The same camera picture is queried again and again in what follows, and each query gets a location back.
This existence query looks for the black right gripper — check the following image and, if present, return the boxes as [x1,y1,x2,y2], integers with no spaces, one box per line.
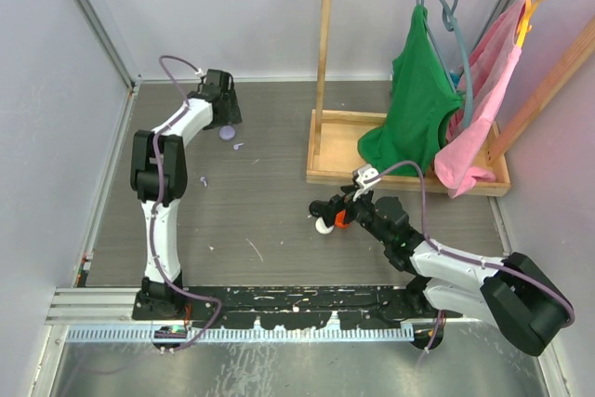
[314,184,391,246]

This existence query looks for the orange earbud charging case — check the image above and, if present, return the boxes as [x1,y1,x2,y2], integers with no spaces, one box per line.
[335,210,350,229]

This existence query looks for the black round charging case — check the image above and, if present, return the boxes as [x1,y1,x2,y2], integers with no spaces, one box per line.
[309,200,328,218]

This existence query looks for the purple round charging case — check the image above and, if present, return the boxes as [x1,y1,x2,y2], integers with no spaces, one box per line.
[219,126,236,141]

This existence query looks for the white round charging case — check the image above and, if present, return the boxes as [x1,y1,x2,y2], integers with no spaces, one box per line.
[315,218,334,235]

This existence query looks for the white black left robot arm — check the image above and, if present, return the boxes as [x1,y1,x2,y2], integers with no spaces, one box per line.
[130,69,242,319]

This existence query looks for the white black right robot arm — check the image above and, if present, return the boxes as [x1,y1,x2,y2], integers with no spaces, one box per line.
[309,193,575,357]

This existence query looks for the wooden clothes rack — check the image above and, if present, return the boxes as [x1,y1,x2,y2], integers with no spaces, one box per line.
[306,0,594,197]

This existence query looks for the green shirt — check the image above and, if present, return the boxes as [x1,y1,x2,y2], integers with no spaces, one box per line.
[357,6,463,173]

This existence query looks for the blue cloth item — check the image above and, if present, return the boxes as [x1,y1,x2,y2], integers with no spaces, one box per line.
[449,69,466,92]

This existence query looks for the pink shirt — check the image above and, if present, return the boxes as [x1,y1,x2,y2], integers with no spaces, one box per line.
[433,0,533,198]

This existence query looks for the grey blue clothes hanger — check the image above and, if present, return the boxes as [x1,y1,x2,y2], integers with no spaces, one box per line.
[416,0,474,129]

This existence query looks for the yellow clothes hanger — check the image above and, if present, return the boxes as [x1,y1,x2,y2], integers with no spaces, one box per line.
[516,0,544,47]

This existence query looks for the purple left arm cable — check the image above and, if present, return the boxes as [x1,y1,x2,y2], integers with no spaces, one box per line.
[148,55,222,351]

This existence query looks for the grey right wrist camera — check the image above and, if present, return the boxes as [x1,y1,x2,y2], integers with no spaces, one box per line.
[352,164,381,201]

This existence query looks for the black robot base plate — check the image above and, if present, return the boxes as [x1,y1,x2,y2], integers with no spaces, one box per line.
[190,285,438,330]

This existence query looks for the white slotted cable duct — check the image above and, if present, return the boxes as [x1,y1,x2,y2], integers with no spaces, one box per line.
[65,322,415,344]

